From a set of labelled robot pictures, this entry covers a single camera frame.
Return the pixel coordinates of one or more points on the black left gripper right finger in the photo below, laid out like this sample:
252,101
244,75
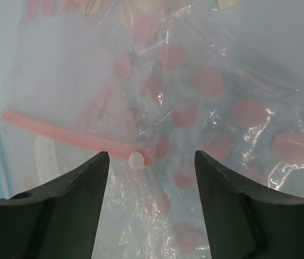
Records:
245,219

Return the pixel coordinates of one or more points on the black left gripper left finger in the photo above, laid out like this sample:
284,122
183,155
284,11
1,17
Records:
58,219

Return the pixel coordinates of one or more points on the clear bag pink dots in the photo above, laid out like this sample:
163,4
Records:
151,83

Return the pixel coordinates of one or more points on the clear bag blue zipper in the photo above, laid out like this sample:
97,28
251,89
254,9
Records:
28,158

